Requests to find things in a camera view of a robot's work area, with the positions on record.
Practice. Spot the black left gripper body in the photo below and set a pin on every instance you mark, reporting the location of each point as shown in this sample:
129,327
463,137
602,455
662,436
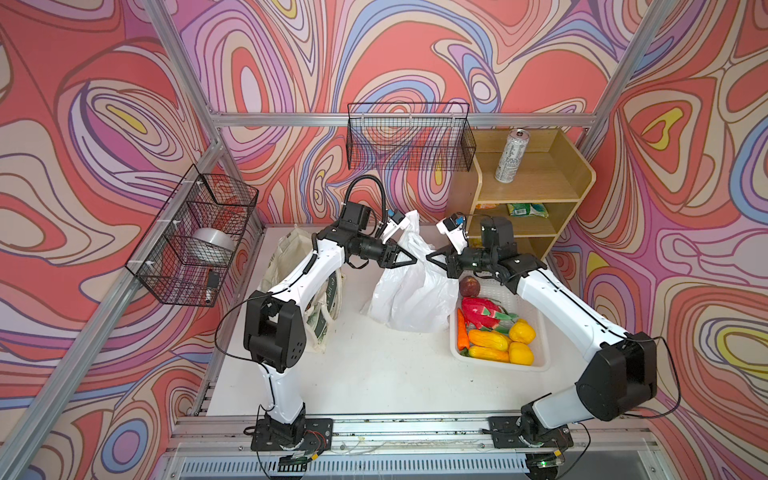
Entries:
369,248

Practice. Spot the white plastic grocery bag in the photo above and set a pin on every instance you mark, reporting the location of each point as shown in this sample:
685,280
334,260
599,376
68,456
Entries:
418,298

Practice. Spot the wooden shelf unit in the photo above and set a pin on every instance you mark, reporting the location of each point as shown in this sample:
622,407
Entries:
552,172

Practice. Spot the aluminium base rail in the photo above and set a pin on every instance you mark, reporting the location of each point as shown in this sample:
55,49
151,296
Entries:
432,433

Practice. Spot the yellow squash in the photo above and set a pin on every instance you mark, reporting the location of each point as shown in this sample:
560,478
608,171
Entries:
489,339
489,354

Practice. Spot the orange carrot left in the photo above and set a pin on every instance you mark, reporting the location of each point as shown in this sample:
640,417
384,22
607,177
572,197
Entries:
463,342

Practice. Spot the yellow lemon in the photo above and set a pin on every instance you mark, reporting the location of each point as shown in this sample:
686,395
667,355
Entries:
522,332
520,354

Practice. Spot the cream canvas tote bag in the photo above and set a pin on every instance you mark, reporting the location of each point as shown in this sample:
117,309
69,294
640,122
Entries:
324,307

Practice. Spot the black wire basket back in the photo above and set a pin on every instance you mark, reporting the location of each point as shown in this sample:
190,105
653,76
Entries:
409,136

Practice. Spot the black wire basket left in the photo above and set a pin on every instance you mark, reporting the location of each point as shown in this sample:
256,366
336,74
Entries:
201,226

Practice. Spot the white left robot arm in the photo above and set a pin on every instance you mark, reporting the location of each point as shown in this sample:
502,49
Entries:
274,329

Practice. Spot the silver tape roll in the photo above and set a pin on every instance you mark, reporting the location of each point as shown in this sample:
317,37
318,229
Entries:
211,246

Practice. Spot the pink dragon fruit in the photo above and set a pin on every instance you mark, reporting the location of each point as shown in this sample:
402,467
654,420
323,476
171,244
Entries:
484,313

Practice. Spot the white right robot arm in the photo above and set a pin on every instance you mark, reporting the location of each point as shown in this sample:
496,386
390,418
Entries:
621,367

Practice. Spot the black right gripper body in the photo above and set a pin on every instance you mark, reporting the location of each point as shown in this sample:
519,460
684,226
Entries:
477,258

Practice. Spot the white plastic produce basket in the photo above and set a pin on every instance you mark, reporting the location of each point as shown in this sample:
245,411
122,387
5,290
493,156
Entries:
512,304

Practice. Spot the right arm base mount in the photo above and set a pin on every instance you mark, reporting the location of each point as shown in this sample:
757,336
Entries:
524,431

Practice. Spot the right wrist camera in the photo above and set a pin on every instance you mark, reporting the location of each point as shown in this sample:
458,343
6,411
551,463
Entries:
454,228

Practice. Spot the yellow squash lower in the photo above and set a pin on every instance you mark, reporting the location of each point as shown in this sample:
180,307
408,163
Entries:
489,354

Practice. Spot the yellow lemon lower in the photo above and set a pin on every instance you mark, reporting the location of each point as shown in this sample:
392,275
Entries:
520,354

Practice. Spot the green snack packet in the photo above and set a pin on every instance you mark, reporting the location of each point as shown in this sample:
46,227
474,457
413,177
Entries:
521,210

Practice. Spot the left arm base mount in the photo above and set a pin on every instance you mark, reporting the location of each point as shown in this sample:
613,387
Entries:
309,435

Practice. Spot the yellow squash upper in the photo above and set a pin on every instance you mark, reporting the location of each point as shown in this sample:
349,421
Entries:
489,339

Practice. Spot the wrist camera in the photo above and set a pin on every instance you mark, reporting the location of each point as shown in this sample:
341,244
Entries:
454,228
396,221

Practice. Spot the black wire basket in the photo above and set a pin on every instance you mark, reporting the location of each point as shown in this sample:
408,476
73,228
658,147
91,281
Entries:
201,226
409,136

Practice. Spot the yellow lemon upper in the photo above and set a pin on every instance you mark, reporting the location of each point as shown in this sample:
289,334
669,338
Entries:
522,332

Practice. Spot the silver drink can right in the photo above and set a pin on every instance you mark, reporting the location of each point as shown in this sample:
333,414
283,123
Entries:
511,157

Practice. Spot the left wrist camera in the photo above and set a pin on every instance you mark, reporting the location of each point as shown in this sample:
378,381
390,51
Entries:
396,221

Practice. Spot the dark red passion fruit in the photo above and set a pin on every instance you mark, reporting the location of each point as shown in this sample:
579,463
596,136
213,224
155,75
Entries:
469,286

